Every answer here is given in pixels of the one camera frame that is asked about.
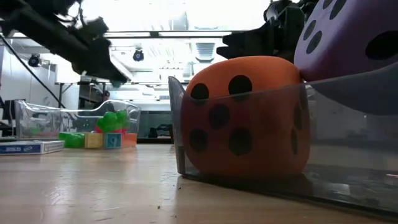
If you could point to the short green toy brick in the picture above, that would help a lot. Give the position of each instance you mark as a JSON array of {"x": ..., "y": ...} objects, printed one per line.
[{"x": 110, "y": 122}]

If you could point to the black background table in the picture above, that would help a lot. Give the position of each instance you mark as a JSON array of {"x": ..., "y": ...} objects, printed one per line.
[{"x": 65, "y": 83}]

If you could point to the black computer monitor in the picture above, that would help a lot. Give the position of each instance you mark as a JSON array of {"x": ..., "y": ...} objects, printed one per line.
[{"x": 11, "y": 109}]

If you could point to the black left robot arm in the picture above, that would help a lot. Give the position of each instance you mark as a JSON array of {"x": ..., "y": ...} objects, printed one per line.
[{"x": 31, "y": 25}]

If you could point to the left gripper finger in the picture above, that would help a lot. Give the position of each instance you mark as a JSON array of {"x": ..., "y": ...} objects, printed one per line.
[{"x": 99, "y": 62}]

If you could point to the teal toy cube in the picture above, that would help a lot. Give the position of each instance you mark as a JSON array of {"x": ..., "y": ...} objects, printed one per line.
[{"x": 112, "y": 140}]

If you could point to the small yellow toy cube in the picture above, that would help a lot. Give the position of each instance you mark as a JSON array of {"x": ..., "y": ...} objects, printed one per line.
[{"x": 94, "y": 140}]

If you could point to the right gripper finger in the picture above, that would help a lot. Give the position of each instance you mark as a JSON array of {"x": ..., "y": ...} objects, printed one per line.
[
  {"x": 252, "y": 39},
  {"x": 245, "y": 52}
]

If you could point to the red toy brick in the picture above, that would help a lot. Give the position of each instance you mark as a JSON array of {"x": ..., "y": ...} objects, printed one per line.
[{"x": 122, "y": 131}]

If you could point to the orange toy brick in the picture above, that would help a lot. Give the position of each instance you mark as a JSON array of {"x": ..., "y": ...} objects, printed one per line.
[{"x": 129, "y": 140}]

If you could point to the clear plastic container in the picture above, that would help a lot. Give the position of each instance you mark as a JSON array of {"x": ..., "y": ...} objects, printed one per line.
[{"x": 40, "y": 124}]

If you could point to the purple foam die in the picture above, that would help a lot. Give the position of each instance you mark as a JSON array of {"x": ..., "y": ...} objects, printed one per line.
[{"x": 345, "y": 46}]

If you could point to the orange foam die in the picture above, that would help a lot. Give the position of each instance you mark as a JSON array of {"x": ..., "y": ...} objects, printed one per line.
[{"x": 270, "y": 71}]

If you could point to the grey translucent plastic tray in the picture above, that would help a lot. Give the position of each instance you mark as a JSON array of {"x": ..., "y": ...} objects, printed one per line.
[{"x": 348, "y": 149}]

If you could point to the person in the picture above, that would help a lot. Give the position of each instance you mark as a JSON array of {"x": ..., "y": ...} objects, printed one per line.
[{"x": 106, "y": 94}]

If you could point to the black frame clamp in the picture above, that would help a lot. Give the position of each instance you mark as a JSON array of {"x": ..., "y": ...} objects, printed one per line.
[{"x": 138, "y": 55}]

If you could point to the black ceiling spotlight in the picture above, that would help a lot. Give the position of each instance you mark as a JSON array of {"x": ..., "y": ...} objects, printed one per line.
[{"x": 33, "y": 61}]

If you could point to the ceiling air vent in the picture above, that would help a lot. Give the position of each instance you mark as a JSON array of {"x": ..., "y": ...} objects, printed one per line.
[{"x": 205, "y": 51}]

